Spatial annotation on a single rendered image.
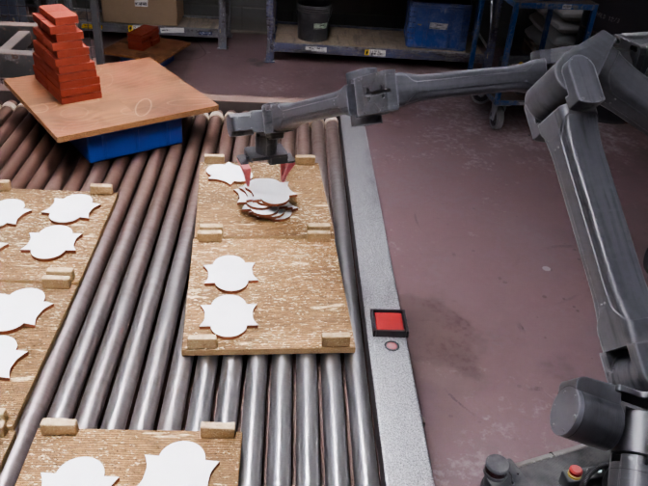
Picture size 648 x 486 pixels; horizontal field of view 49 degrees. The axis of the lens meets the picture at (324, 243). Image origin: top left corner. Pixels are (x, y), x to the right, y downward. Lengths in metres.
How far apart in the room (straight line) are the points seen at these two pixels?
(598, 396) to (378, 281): 0.91
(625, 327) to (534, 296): 2.49
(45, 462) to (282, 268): 0.68
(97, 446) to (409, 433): 0.54
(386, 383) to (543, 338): 1.78
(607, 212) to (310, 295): 0.82
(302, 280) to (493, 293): 1.80
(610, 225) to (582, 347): 2.25
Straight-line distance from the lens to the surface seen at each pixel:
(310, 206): 1.92
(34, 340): 1.53
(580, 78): 0.97
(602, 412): 0.85
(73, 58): 2.28
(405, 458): 1.30
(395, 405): 1.39
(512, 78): 1.44
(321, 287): 1.61
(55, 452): 1.31
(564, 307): 3.36
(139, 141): 2.22
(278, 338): 1.47
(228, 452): 1.26
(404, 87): 1.37
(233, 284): 1.60
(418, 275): 3.35
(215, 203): 1.92
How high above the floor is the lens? 1.89
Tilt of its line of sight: 33 degrees down
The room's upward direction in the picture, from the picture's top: 4 degrees clockwise
